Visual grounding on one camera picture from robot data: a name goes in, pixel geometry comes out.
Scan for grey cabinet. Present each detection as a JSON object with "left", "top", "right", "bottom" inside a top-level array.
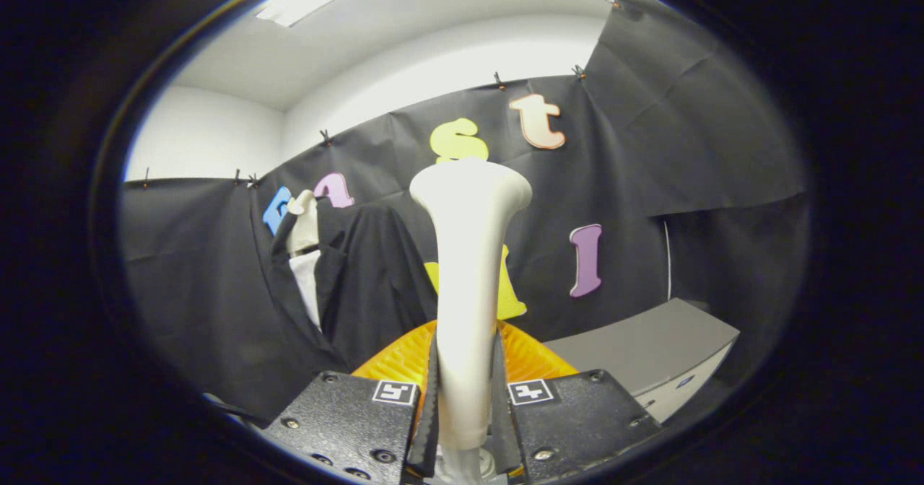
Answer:
[{"left": 541, "top": 297, "right": 741, "bottom": 424}]

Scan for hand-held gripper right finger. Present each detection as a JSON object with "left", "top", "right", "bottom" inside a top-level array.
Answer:
[{"left": 493, "top": 320, "right": 661, "bottom": 484}]

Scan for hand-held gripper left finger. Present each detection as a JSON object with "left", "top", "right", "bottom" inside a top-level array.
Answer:
[{"left": 261, "top": 319, "right": 440, "bottom": 484}]

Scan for white garment steamer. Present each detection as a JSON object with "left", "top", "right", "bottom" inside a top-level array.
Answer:
[{"left": 409, "top": 157, "right": 533, "bottom": 484}]

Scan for black jacket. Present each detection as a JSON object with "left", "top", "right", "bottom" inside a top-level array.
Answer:
[{"left": 271, "top": 204, "right": 437, "bottom": 377}]

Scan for white mannequin torso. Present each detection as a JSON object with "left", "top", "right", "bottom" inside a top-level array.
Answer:
[{"left": 287, "top": 189, "right": 322, "bottom": 331}]

